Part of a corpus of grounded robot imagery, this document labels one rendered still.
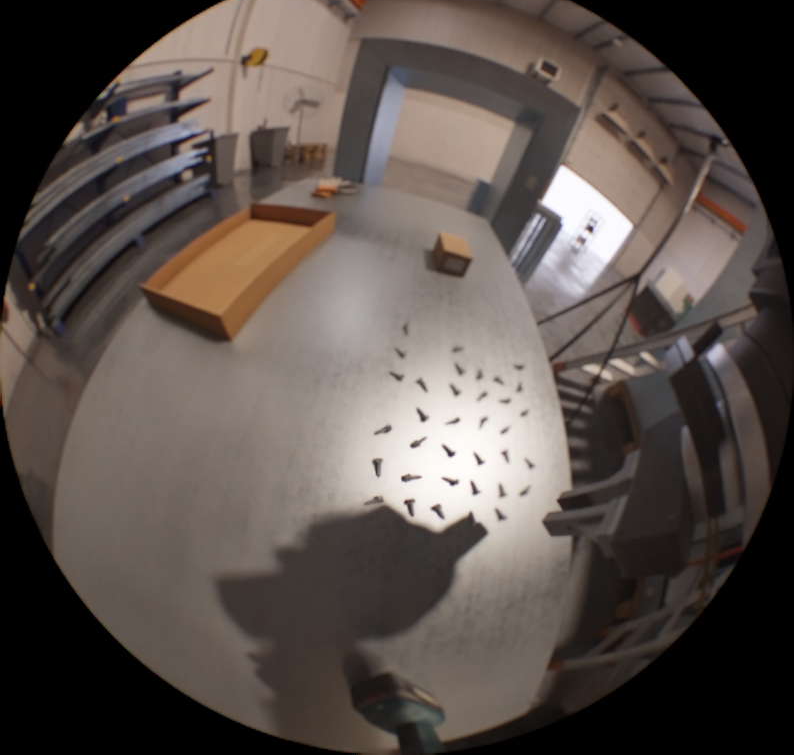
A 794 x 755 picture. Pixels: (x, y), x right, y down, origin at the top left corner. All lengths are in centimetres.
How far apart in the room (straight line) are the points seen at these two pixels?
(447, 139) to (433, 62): 779
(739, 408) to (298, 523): 36
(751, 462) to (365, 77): 160
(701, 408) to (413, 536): 29
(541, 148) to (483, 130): 786
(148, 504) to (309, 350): 35
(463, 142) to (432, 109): 161
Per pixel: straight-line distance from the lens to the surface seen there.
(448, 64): 150
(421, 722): 39
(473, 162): 926
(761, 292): 20
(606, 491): 26
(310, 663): 39
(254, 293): 42
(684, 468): 19
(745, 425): 15
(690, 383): 15
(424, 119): 929
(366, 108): 149
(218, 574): 35
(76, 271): 340
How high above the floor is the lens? 94
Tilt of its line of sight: 53 degrees down
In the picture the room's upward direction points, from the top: 21 degrees clockwise
